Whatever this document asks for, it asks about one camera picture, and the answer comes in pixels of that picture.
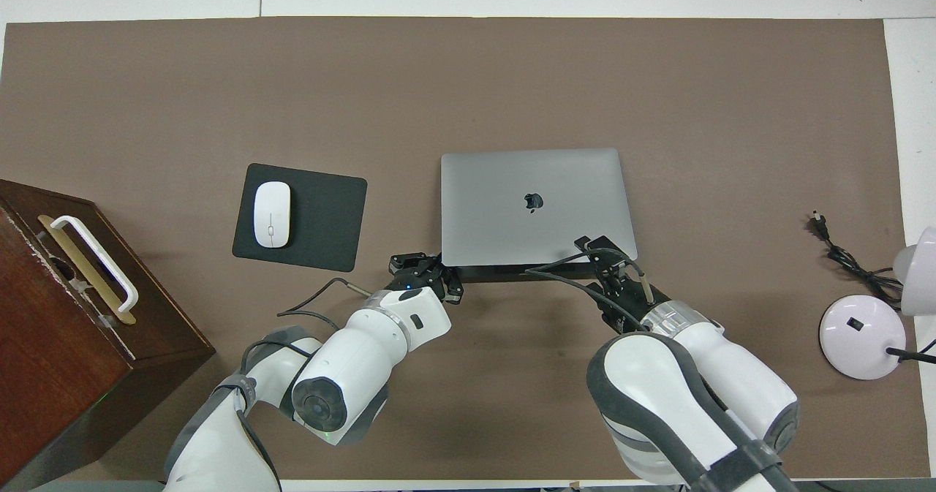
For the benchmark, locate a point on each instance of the white desk lamp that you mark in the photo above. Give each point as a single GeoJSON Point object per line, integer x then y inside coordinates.
{"type": "Point", "coordinates": [859, 331]}

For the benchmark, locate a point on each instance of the black mouse pad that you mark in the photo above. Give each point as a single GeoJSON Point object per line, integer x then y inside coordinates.
{"type": "Point", "coordinates": [325, 221]}

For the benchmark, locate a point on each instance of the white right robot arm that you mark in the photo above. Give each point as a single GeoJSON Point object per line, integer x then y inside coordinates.
{"type": "Point", "coordinates": [658, 397]}

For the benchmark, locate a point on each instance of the white computer mouse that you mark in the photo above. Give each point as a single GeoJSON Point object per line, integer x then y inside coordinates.
{"type": "Point", "coordinates": [272, 214]}

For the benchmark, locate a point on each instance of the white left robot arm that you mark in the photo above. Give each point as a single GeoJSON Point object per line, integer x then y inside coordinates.
{"type": "Point", "coordinates": [351, 375]}

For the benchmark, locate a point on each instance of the brown table mat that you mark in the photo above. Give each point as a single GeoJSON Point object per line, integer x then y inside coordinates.
{"type": "Point", "coordinates": [468, 82]}

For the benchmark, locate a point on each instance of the dark brown wooden box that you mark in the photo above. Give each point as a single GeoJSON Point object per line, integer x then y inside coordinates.
{"type": "Point", "coordinates": [51, 360]}

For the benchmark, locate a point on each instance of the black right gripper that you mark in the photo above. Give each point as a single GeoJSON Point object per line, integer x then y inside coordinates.
{"type": "Point", "coordinates": [625, 294]}

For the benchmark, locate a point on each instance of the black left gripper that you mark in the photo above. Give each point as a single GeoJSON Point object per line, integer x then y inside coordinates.
{"type": "Point", "coordinates": [417, 280]}

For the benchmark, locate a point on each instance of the grey Apple laptop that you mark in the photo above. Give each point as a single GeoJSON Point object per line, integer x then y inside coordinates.
{"type": "Point", "coordinates": [512, 214]}

